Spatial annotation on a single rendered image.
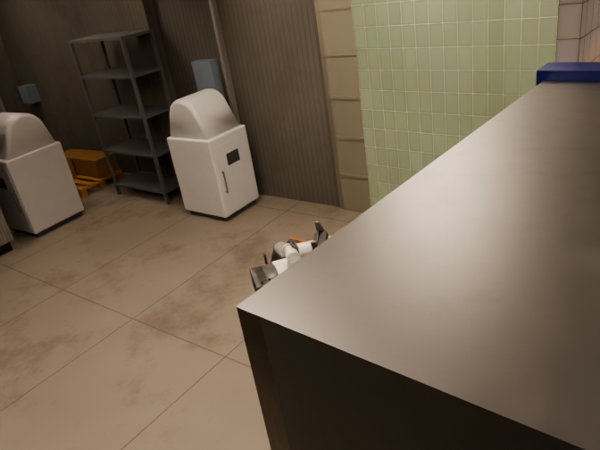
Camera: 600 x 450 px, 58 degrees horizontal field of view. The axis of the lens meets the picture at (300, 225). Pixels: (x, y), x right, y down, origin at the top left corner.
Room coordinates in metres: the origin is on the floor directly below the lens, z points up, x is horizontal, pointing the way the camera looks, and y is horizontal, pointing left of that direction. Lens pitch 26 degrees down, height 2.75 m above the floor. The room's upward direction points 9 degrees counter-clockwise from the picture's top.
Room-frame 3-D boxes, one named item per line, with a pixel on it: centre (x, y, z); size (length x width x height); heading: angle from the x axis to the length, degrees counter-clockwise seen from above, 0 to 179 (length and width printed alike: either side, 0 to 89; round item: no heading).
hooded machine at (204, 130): (6.48, 0.94, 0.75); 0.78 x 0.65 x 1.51; 50
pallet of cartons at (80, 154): (8.47, 3.43, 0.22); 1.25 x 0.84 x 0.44; 50
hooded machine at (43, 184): (6.99, 3.45, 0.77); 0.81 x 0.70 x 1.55; 139
